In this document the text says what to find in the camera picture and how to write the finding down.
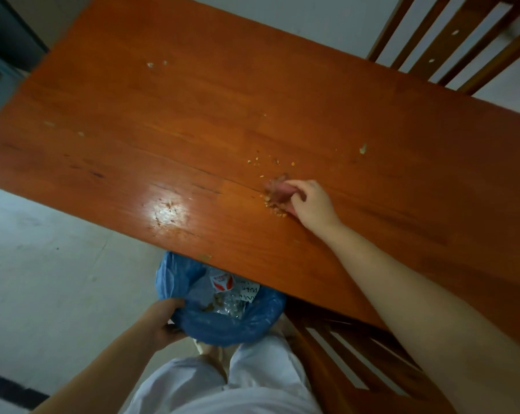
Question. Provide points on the person's left hand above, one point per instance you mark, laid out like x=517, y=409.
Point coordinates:
x=162, y=323

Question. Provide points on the person's left leg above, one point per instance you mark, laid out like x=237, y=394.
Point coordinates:
x=212, y=357

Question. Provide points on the food crumbs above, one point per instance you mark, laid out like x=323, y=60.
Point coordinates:
x=363, y=149

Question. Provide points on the black baseboard strip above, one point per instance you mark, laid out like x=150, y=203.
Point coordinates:
x=9, y=390

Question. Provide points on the person's right hand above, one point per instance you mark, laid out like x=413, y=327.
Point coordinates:
x=316, y=209

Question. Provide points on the white shorts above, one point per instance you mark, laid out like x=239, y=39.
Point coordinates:
x=264, y=379

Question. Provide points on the blue lined waste basket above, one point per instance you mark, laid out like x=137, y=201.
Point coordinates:
x=225, y=332

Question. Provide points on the person's right forearm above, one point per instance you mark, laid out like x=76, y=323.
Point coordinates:
x=437, y=319

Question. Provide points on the clear plastic bottle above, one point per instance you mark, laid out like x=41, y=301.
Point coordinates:
x=223, y=283

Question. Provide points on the orange wooden table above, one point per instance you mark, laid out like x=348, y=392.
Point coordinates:
x=156, y=125

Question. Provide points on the paper with black squiggles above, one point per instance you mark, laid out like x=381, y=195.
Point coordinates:
x=249, y=292

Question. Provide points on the wooden slat-back chair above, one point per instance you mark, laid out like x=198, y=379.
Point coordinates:
x=454, y=43
x=320, y=375

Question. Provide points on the person's left forearm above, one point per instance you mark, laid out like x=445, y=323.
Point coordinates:
x=104, y=379

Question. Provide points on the pink cleaning cloth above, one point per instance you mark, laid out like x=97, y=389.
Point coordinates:
x=279, y=191

